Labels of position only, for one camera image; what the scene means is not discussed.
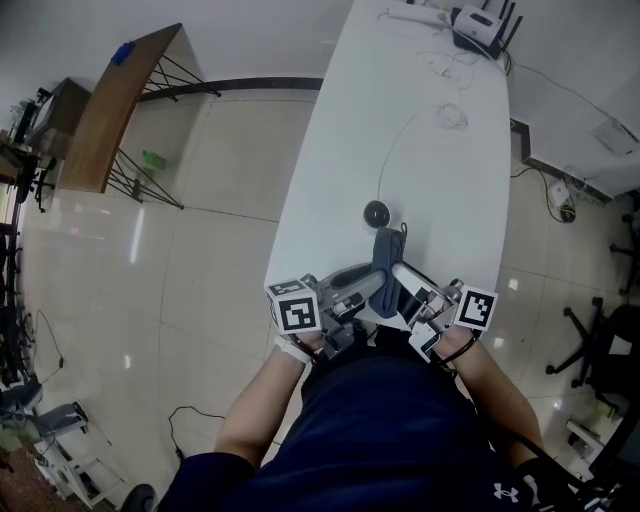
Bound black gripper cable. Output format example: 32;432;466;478
431;331;482;374

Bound white shelf rack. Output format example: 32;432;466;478
31;399;127;507

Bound black waist pouch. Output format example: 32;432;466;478
514;457;601;512

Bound person's right hand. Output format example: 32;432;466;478
424;292;456;331

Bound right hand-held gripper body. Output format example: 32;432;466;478
399;282;499;362

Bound small blue object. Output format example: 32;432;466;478
110;41;136;67

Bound person's right forearm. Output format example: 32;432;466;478
434;326;547;465

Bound person's left forearm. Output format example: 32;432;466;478
214;344;312;470

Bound dark blue cloth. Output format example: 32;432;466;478
367;222;409;322

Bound white paper notice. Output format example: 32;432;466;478
589;116;640;157

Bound black cable with plug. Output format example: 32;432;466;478
166;404;227;460

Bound thin white cable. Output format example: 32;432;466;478
377;101;470;202

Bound router with black antennas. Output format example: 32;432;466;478
450;0;525;61

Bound black chair base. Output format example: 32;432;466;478
609;189;640;297

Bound person's navy shirt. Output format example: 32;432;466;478
158;344;582;512

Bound wooden desk with black legs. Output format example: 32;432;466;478
58;21;222;211

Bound white wristband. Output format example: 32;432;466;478
273;335;312;364

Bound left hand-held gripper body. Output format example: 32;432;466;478
264;273;364;361

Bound white desk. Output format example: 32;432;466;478
263;0;513;334

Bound brown cabinet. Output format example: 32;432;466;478
24;76;94;152

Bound tangled white cable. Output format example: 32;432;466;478
416;46;482;95

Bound black office chair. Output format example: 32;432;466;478
544;295;640;417

